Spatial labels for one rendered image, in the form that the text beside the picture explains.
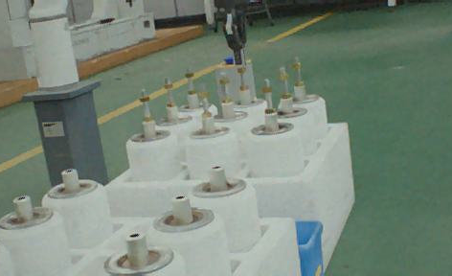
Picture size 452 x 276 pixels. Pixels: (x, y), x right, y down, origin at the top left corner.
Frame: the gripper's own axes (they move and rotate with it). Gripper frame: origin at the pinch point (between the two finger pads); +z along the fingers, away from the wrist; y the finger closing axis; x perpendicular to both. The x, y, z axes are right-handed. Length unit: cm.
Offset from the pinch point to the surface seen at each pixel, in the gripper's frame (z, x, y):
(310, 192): 18.9, -16.6, -32.8
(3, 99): 32, 164, 173
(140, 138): 9.6, 15.0, -24.2
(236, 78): 6.5, 4.7, 14.2
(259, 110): 10.8, -3.6, -3.3
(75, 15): 15, 297, 558
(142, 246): 8, -5, -80
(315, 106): 10.7, -15.2, -4.5
